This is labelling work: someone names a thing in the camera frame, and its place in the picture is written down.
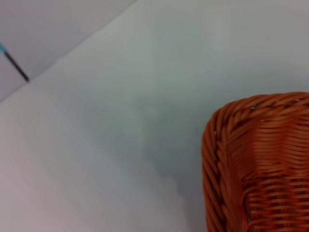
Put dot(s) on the orange woven wicker basket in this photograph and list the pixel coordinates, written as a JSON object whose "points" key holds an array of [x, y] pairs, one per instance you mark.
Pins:
{"points": [[265, 169]]}

